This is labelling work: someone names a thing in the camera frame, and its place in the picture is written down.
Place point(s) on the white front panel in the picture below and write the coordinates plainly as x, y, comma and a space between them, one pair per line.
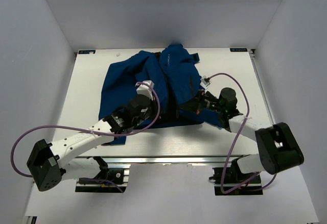
175, 194

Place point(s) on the right blue corner label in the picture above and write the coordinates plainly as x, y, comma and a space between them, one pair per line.
236, 49

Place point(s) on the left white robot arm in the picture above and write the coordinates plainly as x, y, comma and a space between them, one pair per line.
56, 161

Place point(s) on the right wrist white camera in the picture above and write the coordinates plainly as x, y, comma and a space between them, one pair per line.
205, 82

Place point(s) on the left blue corner label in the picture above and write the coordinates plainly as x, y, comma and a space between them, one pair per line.
86, 52

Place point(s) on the wrist white camera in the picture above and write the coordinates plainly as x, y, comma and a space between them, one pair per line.
145, 88
205, 82

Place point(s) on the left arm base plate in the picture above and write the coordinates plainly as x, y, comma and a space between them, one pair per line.
112, 178

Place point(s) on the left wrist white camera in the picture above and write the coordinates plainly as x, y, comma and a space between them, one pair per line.
145, 88

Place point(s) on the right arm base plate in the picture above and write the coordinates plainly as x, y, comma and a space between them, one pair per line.
232, 179

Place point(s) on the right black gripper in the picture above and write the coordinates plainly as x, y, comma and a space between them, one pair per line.
202, 97

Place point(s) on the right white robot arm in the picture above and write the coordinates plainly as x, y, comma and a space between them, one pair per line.
278, 149

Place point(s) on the blue corner label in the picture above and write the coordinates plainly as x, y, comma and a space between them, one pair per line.
86, 52
236, 49

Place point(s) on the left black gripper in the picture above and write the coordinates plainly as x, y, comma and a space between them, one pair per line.
154, 115

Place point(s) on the aluminium front rail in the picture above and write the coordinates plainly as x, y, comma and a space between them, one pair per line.
164, 160

